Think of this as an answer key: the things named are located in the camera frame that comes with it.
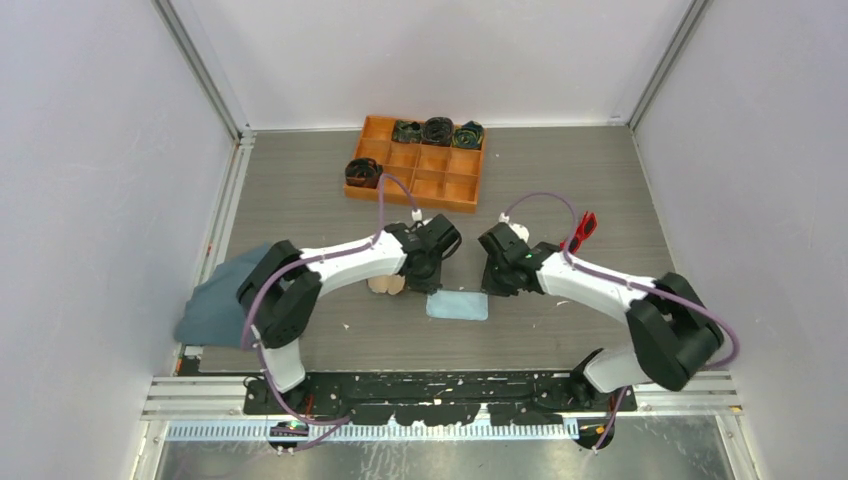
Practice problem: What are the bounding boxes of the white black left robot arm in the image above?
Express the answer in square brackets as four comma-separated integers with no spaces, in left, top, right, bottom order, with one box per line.
[236,214,462,414]

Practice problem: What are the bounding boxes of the orange wooden divided tray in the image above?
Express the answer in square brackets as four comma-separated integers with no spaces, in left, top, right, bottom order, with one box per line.
[343,115,488,213]

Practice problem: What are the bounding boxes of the rolled black brown tie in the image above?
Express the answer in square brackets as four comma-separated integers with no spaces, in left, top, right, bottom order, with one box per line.
[421,117,455,147]

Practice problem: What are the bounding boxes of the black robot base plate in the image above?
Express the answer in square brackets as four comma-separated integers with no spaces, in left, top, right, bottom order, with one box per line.
[283,371,636,426]

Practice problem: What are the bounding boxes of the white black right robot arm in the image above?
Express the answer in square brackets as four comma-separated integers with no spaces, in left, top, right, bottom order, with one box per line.
[478,222,726,411]

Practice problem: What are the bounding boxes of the light blue cleaning cloth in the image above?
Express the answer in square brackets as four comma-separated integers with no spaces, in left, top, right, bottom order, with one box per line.
[425,290,489,321]

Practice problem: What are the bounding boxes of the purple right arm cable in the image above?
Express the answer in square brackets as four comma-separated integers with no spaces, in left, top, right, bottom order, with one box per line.
[498,192,742,452]

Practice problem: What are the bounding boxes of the red sunglasses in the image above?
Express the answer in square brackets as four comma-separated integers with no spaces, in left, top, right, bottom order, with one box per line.
[560,211,597,254]

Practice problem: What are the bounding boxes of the dark blue-grey cloth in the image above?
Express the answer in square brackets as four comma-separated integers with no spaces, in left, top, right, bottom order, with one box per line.
[173,243,270,348]

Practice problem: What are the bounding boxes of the rolled green patterned tie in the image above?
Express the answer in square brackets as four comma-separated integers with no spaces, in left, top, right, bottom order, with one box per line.
[451,120,485,150]

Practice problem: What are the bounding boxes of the rolled dark green tie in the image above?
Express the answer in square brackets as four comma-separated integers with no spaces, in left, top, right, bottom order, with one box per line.
[391,119,422,144]

